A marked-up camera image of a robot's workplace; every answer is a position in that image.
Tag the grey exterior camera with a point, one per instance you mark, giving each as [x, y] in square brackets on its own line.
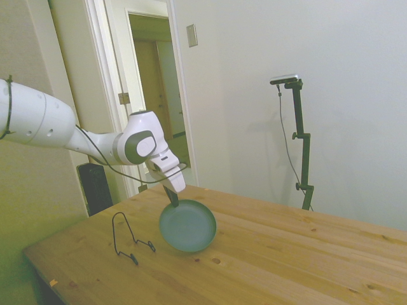
[284, 78]

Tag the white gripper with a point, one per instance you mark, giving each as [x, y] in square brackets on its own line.
[170, 173]

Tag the white closet door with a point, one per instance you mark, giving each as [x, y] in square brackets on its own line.
[79, 47]

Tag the teal round plate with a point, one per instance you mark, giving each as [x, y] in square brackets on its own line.
[187, 227]

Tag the black camera stand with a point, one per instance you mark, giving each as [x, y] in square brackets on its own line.
[306, 165]

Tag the black floor heater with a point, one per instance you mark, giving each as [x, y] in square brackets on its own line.
[95, 190]

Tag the grey wall switch plate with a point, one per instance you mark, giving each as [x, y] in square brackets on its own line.
[191, 35]

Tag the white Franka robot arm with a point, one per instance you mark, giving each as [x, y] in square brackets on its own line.
[31, 120]

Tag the wooden hallway door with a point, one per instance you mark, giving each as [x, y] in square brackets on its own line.
[152, 79]

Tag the camera on black stand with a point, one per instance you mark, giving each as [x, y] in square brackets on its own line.
[279, 91]

